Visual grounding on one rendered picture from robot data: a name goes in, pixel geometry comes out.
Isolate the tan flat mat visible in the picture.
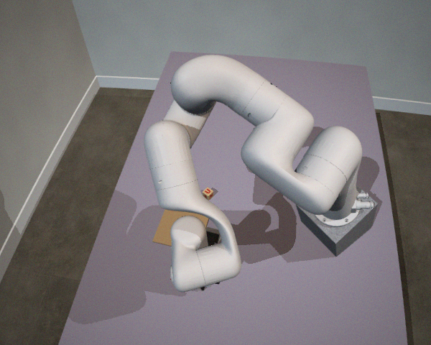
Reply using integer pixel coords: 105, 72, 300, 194
152, 210, 209, 246

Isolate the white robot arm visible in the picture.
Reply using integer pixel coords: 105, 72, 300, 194
144, 55, 374, 292

